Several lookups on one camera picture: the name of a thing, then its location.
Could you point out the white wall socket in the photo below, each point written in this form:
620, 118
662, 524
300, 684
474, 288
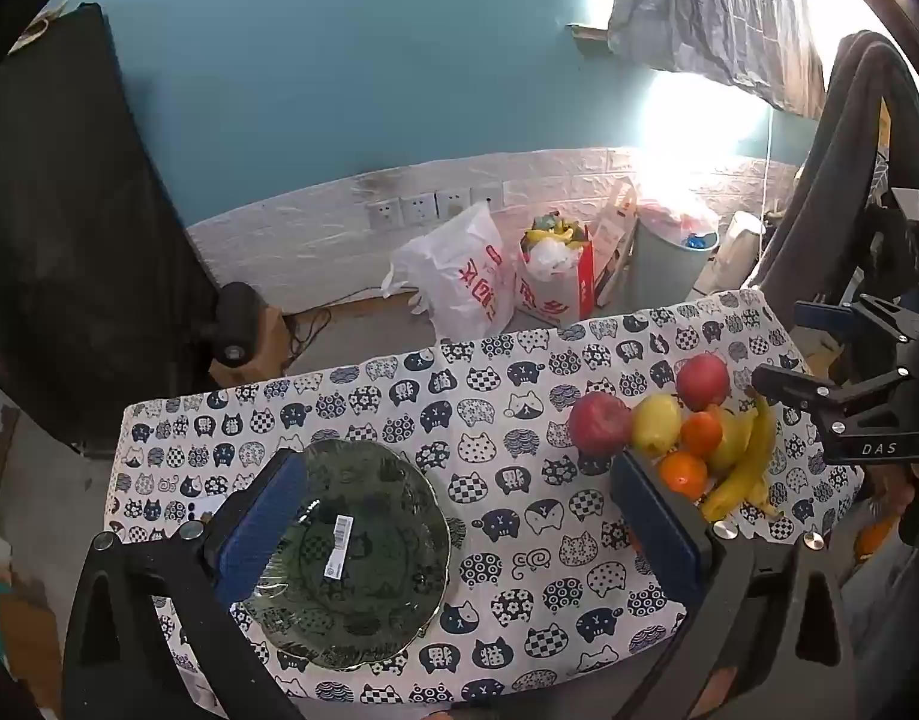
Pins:
452, 202
486, 195
418, 208
384, 214

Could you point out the black cylindrical device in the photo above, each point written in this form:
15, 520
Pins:
238, 322

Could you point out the pinkish red apple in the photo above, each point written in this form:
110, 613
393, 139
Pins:
703, 382

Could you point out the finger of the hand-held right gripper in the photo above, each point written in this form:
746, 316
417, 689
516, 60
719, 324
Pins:
827, 313
797, 386

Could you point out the grey checked curtain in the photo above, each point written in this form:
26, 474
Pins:
714, 15

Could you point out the grey trash bin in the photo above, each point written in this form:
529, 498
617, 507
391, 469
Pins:
666, 274

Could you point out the black board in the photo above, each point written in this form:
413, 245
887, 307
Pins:
69, 240

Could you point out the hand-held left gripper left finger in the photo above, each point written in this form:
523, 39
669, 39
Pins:
264, 532

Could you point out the brown cardboard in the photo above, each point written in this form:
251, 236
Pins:
24, 637

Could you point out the black office chair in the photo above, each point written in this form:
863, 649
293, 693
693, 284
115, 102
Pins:
827, 187

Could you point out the blue item in bin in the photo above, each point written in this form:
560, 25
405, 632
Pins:
696, 241

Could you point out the cat print tablecloth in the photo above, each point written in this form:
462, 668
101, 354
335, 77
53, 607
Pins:
504, 390

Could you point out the yellow-green pear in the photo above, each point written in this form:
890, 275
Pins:
729, 442

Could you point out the yellow-green apple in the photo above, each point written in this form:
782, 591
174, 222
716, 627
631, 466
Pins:
654, 426

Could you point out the orange plastic item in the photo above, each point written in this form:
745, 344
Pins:
876, 540

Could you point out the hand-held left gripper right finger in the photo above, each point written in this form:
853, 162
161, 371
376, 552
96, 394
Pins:
654, 525

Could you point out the orange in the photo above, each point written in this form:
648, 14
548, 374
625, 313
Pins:
701, 433
683, 474

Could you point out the dark red apple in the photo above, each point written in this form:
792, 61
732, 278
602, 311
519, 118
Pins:
599, 424

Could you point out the white red paper bag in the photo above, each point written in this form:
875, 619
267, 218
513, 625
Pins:
617, 240

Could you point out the yellow banana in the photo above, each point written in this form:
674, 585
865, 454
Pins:
768, 501
744, 465

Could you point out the green glass plate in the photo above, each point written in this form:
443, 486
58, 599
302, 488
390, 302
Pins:
369, 577

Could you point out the white plastic bag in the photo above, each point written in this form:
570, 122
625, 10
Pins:
459, 270

